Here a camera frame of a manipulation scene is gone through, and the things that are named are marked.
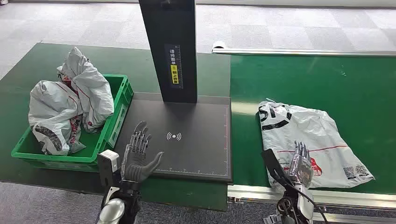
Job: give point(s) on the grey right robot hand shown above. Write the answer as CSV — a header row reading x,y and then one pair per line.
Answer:
x,y
301,167

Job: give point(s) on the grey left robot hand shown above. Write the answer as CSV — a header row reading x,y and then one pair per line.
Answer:
x,y
136,168

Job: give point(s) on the white plastic mailer package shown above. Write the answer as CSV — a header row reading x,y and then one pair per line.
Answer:
x,y
312,133

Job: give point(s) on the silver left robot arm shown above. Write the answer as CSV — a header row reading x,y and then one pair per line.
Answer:
x,y
113,211

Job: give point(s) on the black inbound scanner machine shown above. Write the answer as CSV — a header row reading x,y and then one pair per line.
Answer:
x,y
191,148

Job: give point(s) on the green conveyor belt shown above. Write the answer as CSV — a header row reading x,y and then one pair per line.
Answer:
x,y
309,80

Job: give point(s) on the green plastic crate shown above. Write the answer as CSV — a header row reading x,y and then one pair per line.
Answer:
x,y
119,95

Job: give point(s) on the crumpled white mailer bag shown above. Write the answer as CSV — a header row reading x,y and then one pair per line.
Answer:
x,y
92,92
52,108

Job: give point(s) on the dark green table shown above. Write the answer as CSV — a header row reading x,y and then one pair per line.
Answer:
x,y
139,71

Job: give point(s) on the yellow black label strip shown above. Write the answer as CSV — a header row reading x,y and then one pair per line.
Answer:
x,y
174,68

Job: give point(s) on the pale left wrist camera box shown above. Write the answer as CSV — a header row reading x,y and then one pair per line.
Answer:
x,y
108,164

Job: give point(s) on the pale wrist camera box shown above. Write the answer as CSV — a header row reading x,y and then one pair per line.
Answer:
x,y
108,164
306,201

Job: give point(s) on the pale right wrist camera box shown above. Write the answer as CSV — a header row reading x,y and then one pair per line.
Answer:
x,y
306,201

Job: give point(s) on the aluminium conveyor side rail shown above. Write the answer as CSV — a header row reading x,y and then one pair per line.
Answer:
x,y
303,52
355,200

